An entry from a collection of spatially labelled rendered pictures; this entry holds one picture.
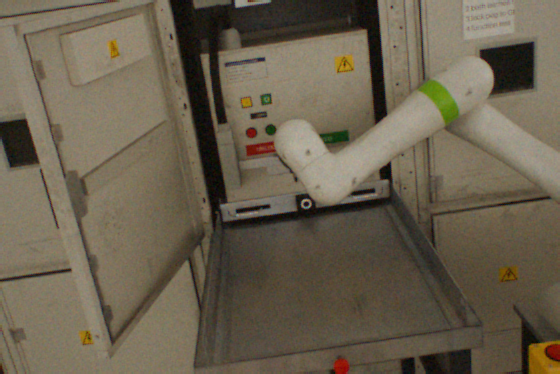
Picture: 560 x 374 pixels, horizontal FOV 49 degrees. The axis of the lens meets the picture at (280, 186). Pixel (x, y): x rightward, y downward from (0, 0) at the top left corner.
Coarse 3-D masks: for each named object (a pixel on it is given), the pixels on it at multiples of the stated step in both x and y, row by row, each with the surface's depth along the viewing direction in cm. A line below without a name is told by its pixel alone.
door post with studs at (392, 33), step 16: (384, 0) 171; (400, 0) 171; (384, 16) 173; (400, 16) 172; (384, 32) 174; (400, 32) 174; (384, 48) 176; (400, 48) 175; (384, 64) 177; (400, 64) 177; (384, 80) 179; (400, 80) 179; (400, 96) 180; (400, 160) 187; (400, 176) 189; (400, 192) 191; (416, 208) 193
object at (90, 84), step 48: (144, 0) 161; (48, 48) 125; (96, 48) 138; (144, 48) 159; (48, 96) 125; (96, 96) 142; (144, 96) 164; (48, 144) 120; (96, 144) 141; (144, 144) 159; (48, 192) 128; (96, 192) 140; (144, 192) 162; (96, 240) 139; (144, 240) 161; (192, 240) 190; (96, 288) 136; (144, 288) 160; (96, 336) 136
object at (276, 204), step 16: (384, 176) 196; (304, 192) 193; (352, 192) 194; (368, 192) 194; (384, 192) 194; (224, 208) 193; (240, 208) 194; (256, 208) 194; (272, 208) 194; (288, 208) 195
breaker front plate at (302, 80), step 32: (288, 64) 180; (320, 64) 180; (224, 96) 182; (256, 96) 183; (288, 96) 183; (320, 96) 184; (352, 96) 184; (256, 128) 186; (320, 128) 187; (352, 128) 188; (256, 192) 193; (288, 192) 194
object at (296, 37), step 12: (276, 36) 196; (288, 36) 191; (300, 36) 187; (312, 36) 183; (324, 36) 178; (336, 36) 178; (240, 48) 182; (252, 48) 178; (204, 72) 179; (372, 108) 186
